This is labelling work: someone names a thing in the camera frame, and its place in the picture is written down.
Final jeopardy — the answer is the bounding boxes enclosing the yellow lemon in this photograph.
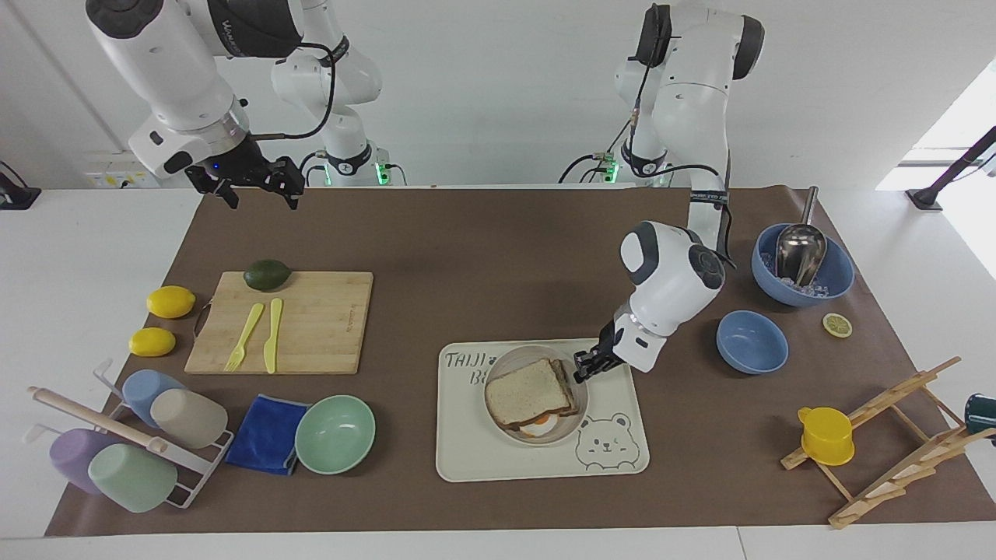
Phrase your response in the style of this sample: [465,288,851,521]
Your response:
[128,327,177,359]
[146,285,197,320]

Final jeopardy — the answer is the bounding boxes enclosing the black cable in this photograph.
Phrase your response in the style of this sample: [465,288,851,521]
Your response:
[625,5,672,156]
[249,40,338,142]
[668,163,737,271]
[558,151,617,186]

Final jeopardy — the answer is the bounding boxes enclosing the metal scoop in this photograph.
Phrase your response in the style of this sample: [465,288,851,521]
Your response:
[774,185,829,288]

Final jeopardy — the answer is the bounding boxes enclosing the wooden drying rack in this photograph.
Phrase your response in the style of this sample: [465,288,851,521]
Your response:
[780,355,996,531]

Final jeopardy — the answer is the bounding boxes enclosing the black stand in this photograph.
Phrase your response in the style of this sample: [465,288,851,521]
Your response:
[906,125,996,213]
[0,160,42,212]

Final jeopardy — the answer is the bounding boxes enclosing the small blue bowl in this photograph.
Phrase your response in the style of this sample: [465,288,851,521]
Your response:
[715,310,790,376]

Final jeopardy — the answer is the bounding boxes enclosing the dark green cup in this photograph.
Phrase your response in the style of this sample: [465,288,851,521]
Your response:
[965,393,996,439]

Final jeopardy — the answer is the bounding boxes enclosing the sandwich base with egg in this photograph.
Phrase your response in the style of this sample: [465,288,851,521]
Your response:
[504,361,582,441]

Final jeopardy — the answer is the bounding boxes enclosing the yellow mug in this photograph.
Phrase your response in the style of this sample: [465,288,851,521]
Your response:
[797,405,856,467]

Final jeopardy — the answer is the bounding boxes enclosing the light green bowl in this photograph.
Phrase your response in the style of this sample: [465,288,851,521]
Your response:
[294,394,377,476]

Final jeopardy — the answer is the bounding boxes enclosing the light green cup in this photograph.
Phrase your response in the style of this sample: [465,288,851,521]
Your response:
[87,443,179,515]

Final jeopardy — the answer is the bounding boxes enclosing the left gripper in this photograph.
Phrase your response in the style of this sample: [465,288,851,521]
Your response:
[573,320,625,384]

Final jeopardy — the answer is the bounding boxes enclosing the ice cubes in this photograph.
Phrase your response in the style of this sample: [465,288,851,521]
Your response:
[761,252,832,301]

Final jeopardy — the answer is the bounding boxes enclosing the light blue cup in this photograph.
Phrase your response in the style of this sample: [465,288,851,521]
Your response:
[121,369,188,429]

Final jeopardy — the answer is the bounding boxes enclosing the white wire cup rack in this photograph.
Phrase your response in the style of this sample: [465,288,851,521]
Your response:
[23,358,235,511]

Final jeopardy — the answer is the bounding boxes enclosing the yellow-green plastic knife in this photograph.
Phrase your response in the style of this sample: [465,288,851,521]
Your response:
[262,297,285,376]

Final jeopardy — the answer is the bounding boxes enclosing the bread slice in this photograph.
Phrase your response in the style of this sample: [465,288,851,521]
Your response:
[485,357,575,428]

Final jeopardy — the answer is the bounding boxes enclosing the beige round plate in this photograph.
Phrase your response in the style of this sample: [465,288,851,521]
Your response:
[483,345,591,446]

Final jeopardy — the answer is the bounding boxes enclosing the cream tray with bear print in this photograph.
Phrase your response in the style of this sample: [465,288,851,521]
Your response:
[435,338,651,484]

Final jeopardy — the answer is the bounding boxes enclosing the beige cup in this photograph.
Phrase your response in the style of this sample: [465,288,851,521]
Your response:
[149,387,230,450]

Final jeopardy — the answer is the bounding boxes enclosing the white power socket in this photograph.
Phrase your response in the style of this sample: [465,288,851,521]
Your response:
[84,159,161,190]

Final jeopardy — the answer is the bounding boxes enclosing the purple cup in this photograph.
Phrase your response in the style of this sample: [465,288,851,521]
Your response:
[49,428,119,497]

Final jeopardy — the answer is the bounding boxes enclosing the large blue bowl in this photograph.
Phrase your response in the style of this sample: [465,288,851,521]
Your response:
[750,222,856,308]

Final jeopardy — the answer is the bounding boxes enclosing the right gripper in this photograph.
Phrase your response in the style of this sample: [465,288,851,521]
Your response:
[185,134,307,212]

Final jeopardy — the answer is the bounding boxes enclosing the yellow-green plastic fork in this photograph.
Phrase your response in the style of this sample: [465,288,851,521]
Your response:
[223,302,266,373]

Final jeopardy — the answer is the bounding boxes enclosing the wooden cutting board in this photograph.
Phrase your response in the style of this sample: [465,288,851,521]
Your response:
[184,270,375,376]

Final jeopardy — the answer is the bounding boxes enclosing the blue cloth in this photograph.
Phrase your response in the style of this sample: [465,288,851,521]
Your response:
[224,394,313,477]

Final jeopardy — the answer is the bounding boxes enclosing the dark green avocado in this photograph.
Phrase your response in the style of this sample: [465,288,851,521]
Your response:
[243,259,293,292]

